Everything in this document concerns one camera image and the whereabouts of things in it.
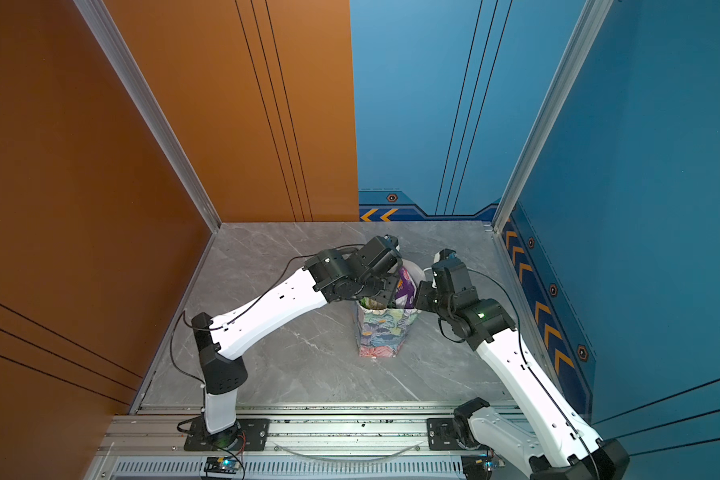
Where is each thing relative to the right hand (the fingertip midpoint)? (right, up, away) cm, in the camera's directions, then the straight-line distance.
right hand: (416, 289), depth 75 cm
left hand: (-6, +2, -2) cm, 7 cm away
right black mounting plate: (+6, -35, -2) cm, 36 cm away
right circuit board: (+14, -42, -5) cm, 44 cm away
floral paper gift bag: (-9, -11, +1) cm, 14 cm away
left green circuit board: (-47, -42, -4) cm, 63 cm away
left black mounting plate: (-41, -36, -1) cm, 55 cm away
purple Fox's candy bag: (-2, -1, +3) cm, 3 cm away
